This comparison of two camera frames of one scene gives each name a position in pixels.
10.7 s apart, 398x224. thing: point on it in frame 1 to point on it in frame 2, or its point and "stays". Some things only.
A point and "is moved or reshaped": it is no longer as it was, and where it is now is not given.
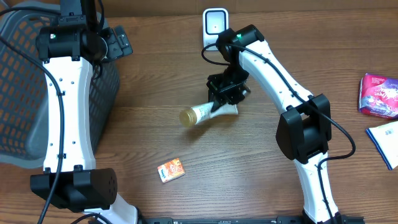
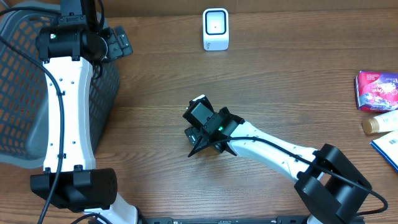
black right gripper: [221, 93] to [194, 135]
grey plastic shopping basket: [23, 105] stays
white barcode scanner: [214, 22] stays
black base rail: [240, 220] stays
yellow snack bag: [385, 139] stays
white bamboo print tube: [195, 115] is moved or reshaped
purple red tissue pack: [378, 95] is moved or reshaped
